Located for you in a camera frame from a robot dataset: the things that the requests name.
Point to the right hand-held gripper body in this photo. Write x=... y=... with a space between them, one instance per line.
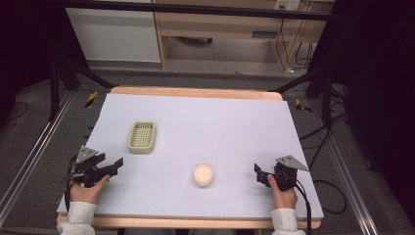
x=287 y=174

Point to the dark curtain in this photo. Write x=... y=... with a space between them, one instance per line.
x=26 y=49
x=375 y=81

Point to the person's left hand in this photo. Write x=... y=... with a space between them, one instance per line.
x=85 y=193

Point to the black metal frame bar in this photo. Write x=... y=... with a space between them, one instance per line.
x=195 y=8

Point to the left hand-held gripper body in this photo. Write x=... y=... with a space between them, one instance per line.
x=87 y=169

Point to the yellow black striped tape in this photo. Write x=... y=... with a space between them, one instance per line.
x=301 y=106
x=91 y=99

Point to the black metal stand leg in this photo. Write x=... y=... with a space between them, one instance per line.
x=54 y=88
x=326 y=98

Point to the metal floor rail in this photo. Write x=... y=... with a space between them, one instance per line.
x=36 y=150
x=349 y=176

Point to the wooden table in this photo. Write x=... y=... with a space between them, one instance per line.
x=195 y=92

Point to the white foam board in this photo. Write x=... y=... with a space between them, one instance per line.
x=202 y=130

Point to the white cabinet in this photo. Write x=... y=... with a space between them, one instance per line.
x=114 y=36

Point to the green slatted soap dish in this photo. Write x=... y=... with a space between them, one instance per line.
x=142 y=137

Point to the person's right hand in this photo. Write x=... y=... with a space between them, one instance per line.
x=283 y=197

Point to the white power strip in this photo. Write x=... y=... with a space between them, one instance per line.
x=287 y=4

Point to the light wooden desk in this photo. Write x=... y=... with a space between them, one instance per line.
x=228 y=26

